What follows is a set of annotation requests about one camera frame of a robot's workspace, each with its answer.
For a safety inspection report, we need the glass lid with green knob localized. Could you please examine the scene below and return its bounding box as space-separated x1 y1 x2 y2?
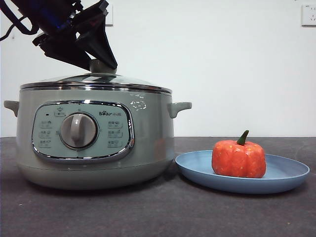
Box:
20 59 172 95

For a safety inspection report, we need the orange toy pumpkin green stem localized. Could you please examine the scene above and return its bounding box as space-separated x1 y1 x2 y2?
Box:
211 129 268 179

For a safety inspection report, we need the pale green electric steamer pot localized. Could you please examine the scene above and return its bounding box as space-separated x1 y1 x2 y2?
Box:
3 87 193 191

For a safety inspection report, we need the blue round plate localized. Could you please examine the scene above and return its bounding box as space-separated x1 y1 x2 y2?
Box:
175 150 311 195

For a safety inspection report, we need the white wall socket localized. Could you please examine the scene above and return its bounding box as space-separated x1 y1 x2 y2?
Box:
104 4 114 27
301 4 316 28

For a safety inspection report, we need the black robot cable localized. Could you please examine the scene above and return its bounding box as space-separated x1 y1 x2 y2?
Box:
0 6 39 41

